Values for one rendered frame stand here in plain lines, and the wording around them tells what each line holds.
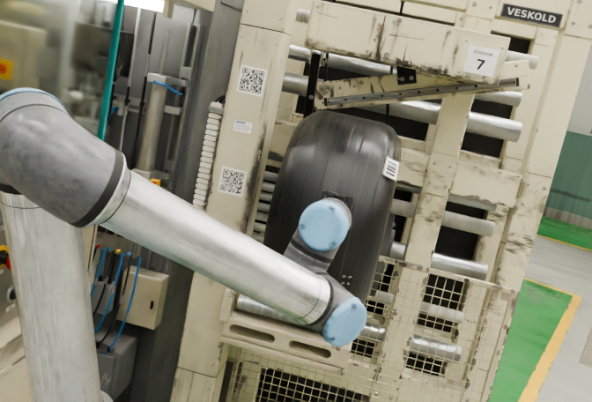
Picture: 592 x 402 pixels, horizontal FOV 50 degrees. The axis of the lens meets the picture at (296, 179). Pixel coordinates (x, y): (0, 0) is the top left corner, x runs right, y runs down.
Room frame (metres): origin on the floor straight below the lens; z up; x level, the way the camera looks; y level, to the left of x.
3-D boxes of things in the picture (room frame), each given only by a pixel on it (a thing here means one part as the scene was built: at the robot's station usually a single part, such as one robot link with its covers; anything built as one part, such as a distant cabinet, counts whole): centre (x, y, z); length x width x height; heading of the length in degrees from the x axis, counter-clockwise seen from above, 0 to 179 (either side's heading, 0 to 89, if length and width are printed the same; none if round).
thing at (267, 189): (2.22, 0.08, 1.05); 0.20 x 0.15 x 0.30; 82
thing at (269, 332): (1.67, -0.07, 0.84); 0.36 x 0.09 x 0.06; 82
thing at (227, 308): (1.83, 0.09, 0.90); 0.40 x 0.03 x 0.10; 172
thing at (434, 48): (2.09, -0.25, 1.71); 0.61 x 0.25 x 0.15; 82
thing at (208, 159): (1.81, 0.26, 1.19); 0.05 x 0.04 x 0.48; 172
